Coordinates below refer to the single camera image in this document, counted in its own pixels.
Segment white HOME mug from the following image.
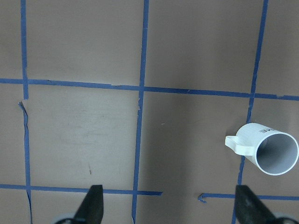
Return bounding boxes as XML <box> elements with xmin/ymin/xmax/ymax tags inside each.
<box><xmin>225</xmin><ymin>123</ymin><xmax>299</xmax><ymax>175</ymax></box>

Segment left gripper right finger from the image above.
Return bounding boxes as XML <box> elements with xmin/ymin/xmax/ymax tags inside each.
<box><xmin>234</xmin><ymin>185</ymin><xmax>276</xmax><ymax>224</ymax></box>

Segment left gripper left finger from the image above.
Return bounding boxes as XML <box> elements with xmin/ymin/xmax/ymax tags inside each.
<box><xmin>73</xmin><ymin>185</ymin><xmax>104</xmax><ymax>224</ymax></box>

